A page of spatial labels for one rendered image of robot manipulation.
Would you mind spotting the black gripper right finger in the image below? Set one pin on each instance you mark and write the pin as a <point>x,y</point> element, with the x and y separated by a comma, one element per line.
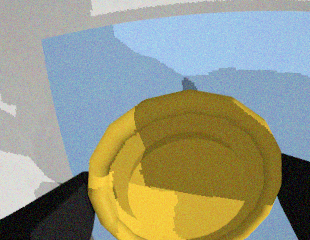
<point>294,194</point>

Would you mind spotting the yellow round plate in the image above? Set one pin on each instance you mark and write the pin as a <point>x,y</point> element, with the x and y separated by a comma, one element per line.
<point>189,165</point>

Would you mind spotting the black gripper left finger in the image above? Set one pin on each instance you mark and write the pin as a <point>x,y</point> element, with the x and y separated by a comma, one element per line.
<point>65,213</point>

